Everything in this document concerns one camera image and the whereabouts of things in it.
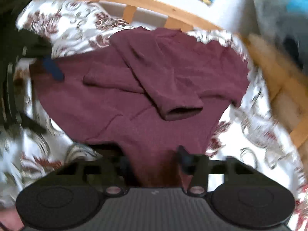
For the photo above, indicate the wooden bed frame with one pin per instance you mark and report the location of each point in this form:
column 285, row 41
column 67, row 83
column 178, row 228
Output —
column 279, row 77

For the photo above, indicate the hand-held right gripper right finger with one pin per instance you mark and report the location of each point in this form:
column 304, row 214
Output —
column 187, row 163

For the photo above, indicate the floral satin bedspread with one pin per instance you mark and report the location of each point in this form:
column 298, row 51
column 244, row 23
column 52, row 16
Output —
column 72, row 24

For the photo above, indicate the maroon long-sleeved shirt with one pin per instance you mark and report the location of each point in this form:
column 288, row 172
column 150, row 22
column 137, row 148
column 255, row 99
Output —
column 149, row 86

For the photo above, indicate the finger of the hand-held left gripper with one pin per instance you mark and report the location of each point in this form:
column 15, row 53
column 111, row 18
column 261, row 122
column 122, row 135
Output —
column 33, row 124
column 54, row 70

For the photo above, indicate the plastic-wrapped blue bedding bundle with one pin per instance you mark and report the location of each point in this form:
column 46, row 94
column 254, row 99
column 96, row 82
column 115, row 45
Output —
column 284, row 16

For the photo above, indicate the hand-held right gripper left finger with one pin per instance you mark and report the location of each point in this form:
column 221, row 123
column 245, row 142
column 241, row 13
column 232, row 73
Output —
column 115, row 173

